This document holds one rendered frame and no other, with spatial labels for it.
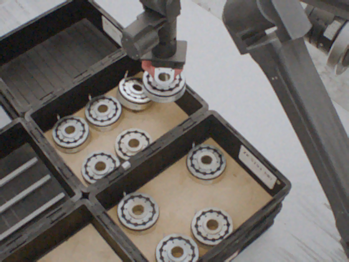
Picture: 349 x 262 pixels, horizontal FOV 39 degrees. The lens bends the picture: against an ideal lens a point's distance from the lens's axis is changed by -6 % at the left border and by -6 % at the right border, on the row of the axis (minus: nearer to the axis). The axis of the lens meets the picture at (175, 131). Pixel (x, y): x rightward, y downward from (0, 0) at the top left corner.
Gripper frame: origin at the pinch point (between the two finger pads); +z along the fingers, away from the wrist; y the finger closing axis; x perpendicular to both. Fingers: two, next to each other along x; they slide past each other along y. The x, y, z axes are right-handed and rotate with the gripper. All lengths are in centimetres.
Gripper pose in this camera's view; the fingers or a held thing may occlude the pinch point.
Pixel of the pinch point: (164, 74)
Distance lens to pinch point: 123.5
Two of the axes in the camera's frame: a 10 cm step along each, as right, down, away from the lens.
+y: 10.0, 0.8, -0.4
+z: -0.1, 5.4, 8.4
